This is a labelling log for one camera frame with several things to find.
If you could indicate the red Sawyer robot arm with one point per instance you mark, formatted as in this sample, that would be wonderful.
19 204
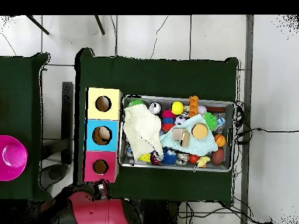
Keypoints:
100 212

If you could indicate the wooden box with three holes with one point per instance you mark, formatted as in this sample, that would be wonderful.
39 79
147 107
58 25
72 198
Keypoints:
102 142

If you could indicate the cream waffle cloth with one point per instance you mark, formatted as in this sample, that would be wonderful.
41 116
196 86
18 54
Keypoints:
142 130

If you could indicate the plain wooden block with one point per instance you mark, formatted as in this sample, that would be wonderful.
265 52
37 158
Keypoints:
177 134

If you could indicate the yellow ball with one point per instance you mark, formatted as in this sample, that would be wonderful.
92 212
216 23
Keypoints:
177 108

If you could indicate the orange plastic toy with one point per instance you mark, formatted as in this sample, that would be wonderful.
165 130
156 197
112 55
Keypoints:
193 106

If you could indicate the toy hamburger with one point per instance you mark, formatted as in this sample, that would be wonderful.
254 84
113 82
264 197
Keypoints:
199 131

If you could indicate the light teal waffle cloth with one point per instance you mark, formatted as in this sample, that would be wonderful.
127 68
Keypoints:
201 147

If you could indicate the green spiky ball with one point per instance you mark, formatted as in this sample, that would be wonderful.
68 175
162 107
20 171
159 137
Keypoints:
210 121

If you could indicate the yellow rubber duck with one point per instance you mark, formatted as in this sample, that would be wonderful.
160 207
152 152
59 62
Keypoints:
202 161

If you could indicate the small orange basketball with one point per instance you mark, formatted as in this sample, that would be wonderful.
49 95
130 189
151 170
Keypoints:
220 140

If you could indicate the small brown football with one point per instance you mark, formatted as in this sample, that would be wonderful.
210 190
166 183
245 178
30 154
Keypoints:
218 156

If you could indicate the grey round base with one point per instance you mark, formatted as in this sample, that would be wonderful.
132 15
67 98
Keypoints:
55 173

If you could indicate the black metal leg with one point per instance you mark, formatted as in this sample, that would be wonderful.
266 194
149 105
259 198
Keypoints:
37 24
100 24

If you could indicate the dark green side tablecloth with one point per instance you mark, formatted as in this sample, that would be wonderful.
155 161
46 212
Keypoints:
16 98

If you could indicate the magenta plastic plate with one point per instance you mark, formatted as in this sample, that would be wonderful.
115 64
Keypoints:
11 158

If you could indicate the black upright post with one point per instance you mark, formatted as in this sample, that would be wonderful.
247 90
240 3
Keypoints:
67 121

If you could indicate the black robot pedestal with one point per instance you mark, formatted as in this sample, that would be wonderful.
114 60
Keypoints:
161 212

